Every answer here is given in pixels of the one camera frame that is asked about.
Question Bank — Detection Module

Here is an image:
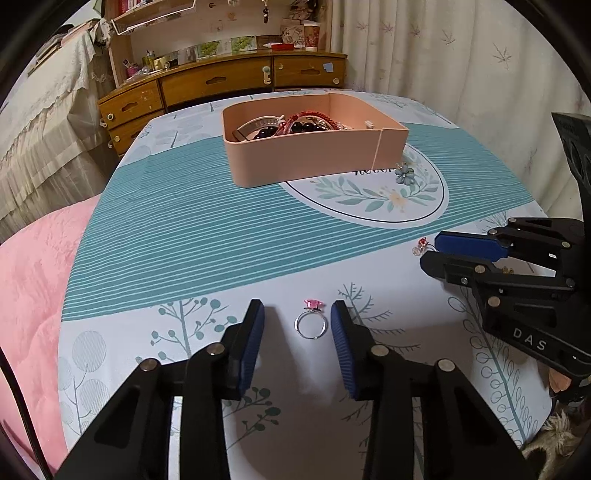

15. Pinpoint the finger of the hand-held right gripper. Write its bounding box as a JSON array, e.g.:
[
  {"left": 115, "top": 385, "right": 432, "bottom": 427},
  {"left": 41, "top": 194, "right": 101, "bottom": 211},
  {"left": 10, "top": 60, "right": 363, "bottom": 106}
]
[
  {"left": 434, "top": 216, "right": 586, "bottom": 274},
  {"left": 419, "top": 252, "right": 578, "bottom": 371}
]

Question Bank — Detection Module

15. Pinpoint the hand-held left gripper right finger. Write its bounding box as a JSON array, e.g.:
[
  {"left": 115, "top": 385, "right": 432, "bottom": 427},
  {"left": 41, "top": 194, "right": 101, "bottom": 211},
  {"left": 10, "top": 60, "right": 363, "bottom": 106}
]
[{"left": 330, "top": 300, "right": 527, "bottom": 480}]

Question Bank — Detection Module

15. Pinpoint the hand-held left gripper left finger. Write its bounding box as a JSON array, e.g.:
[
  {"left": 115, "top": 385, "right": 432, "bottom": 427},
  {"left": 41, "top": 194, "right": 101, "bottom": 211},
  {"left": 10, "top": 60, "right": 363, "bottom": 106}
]
[{"left": 55, "top": 299, "right": 266, "bottom": 480}]

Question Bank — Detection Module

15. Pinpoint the silver ring with pink stone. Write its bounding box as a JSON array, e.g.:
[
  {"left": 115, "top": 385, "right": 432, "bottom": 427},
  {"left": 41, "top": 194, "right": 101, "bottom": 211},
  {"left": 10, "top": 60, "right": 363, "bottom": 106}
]
[{"left": 294, "top": 299, "right": 329, "bottom": 341}]

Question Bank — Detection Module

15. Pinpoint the pink storage box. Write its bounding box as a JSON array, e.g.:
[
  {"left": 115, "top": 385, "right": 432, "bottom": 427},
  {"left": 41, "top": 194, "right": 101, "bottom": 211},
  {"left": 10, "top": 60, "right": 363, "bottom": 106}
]
[{"left": 222, "top": 90, "right": 410, "bottom": 188}]

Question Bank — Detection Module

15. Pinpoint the black bead bracelet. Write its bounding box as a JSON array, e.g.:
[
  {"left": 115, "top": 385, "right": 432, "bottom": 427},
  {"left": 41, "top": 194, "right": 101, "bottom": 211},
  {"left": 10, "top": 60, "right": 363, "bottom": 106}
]
[{"left": 252, "top": 117, "right": 333, "bottom": 140}]

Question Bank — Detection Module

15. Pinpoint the red string bracelet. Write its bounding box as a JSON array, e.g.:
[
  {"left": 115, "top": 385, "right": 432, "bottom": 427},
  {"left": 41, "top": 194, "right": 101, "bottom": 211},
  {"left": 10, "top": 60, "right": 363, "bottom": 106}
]
[{"left": 276, "top": 110, "right": 338, "bottom": 137}]

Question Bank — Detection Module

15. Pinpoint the person's right hand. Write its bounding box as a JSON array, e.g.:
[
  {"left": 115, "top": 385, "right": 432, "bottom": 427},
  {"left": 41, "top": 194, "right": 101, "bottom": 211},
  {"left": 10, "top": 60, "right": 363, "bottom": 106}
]
[{"left": 549, "top": 369, "right": 574, "bottom": 394}]

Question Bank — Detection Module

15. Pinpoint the cream leaf print curtain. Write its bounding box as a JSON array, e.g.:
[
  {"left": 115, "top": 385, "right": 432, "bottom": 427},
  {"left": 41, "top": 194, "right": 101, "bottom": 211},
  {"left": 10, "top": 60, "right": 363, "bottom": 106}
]
[{"left": 323, "top": 0, "right": 591, "bottom": 217}]

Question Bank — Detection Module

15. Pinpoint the beige fluffy rug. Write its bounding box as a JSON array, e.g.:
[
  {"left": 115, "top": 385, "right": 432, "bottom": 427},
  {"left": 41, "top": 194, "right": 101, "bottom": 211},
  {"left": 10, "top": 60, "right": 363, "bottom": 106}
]
[{"left": 522, "top": 408, "right": 587, "bottom": 480}]

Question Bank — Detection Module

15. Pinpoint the pink blanket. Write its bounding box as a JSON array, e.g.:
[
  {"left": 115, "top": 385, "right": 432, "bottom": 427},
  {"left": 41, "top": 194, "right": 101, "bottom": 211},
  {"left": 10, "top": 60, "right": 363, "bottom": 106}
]
[{"left": 0, "top": 196, "right": 100, "bottom": 476}]

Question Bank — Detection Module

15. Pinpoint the wooden desk with drawers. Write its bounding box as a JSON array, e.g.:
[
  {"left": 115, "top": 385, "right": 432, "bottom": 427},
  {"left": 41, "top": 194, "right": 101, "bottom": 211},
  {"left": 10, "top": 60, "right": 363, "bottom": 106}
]
[{"left": 97, "top": 48, "right": 348, "bottom": 158}]

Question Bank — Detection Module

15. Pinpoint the lace cloth covered piano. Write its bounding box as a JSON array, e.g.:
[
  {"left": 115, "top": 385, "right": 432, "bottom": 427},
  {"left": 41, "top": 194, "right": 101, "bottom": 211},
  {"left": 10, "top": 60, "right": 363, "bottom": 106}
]
[{"left": 0, "top": 23, "right": 121, "bottom": 241}]

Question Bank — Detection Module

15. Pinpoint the wooden bookshelf hutch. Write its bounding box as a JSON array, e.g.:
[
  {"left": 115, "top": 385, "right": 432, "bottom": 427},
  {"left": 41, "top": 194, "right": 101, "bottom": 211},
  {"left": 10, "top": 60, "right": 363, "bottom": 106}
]
[{"left": 106, "top": 0, "right": 333, "bottom": 88}]

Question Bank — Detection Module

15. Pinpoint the row of red books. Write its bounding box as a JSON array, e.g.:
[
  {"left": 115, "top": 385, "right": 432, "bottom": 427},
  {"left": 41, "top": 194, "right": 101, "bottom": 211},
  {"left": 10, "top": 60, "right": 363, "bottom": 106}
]
[{"left": 117, "top": 0, "right": 158, "bottom": 14}]

